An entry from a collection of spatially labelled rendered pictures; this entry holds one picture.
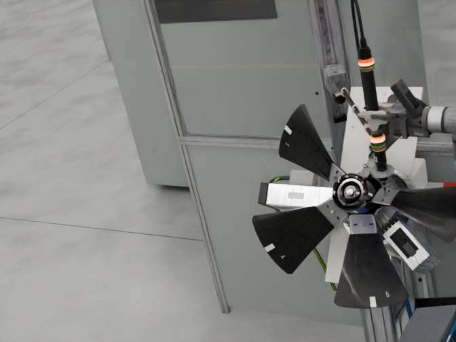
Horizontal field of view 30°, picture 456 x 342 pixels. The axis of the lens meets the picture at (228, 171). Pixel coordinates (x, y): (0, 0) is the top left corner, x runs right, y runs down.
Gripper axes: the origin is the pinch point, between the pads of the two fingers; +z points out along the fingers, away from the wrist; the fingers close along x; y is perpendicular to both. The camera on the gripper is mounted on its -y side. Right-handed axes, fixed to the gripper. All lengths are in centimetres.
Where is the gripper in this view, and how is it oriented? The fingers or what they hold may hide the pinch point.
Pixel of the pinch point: (364, 109)
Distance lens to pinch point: 255.2
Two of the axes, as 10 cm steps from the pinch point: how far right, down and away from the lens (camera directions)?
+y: 1.9, 8.8, 4.4
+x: 5.1, -4.7, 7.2
